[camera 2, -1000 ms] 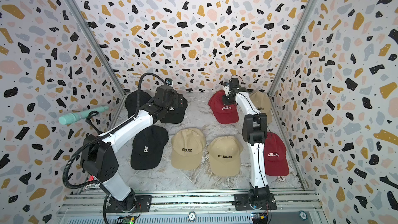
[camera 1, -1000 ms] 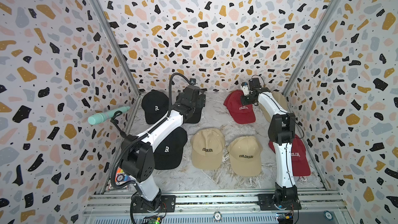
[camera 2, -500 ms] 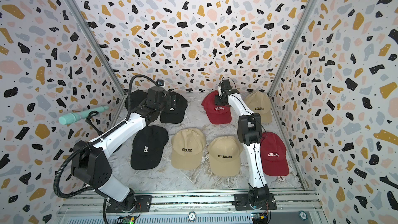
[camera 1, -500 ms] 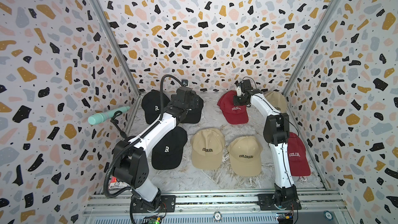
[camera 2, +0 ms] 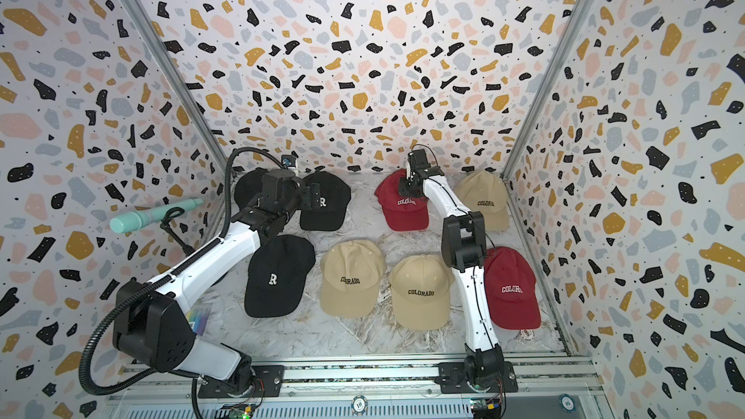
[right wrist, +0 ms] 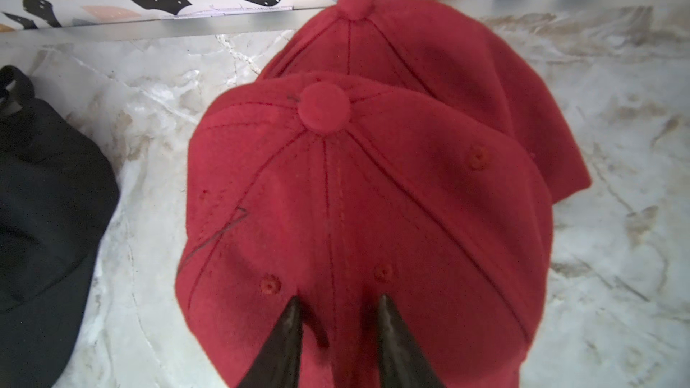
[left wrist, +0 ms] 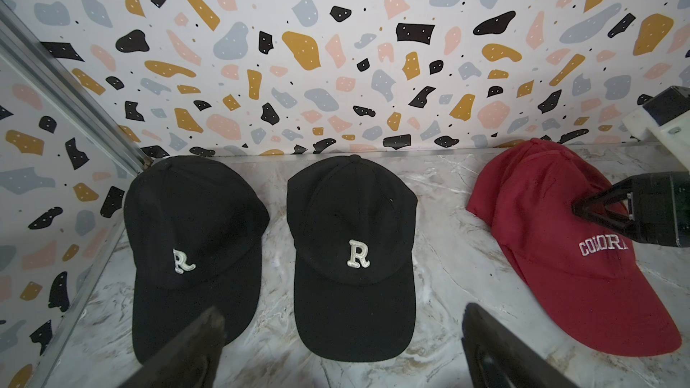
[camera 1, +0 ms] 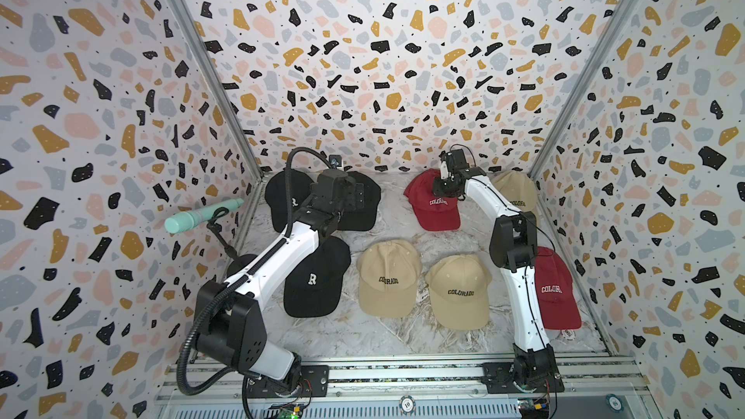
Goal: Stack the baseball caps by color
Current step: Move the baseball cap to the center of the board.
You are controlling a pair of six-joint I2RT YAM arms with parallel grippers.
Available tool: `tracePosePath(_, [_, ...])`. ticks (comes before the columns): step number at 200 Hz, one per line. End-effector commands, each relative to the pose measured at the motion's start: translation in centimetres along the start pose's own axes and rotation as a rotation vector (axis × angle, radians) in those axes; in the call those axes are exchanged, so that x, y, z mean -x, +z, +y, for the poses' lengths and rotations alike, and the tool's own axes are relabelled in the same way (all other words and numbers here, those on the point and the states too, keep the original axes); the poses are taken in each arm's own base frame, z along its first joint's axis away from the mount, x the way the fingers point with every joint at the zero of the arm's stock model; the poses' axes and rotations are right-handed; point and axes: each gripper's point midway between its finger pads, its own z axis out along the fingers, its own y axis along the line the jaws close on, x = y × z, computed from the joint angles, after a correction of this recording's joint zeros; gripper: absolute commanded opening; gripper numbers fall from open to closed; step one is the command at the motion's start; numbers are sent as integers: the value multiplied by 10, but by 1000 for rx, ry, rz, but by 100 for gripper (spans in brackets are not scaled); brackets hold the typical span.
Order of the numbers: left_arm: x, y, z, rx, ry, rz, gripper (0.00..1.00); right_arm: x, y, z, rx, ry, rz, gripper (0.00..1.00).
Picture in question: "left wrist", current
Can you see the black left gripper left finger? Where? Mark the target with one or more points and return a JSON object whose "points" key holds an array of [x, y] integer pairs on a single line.
{"points": [[190, 359]]}

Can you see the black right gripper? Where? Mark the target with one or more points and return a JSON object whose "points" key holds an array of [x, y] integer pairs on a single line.
{"points": [[660, 205]]}

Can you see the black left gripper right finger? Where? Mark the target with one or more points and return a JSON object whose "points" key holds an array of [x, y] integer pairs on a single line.
{"points": [[498, 358]]}

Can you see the red cap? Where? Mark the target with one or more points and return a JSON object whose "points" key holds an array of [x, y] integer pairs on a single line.
{"points": [[584, 276]]}

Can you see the black cap far left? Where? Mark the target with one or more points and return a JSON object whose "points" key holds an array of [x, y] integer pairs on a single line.
{"points": [[195, 228]]}

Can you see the black cap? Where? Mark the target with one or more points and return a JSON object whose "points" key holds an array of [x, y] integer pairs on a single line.
{"points": [[195, 228], [353, 224]]}

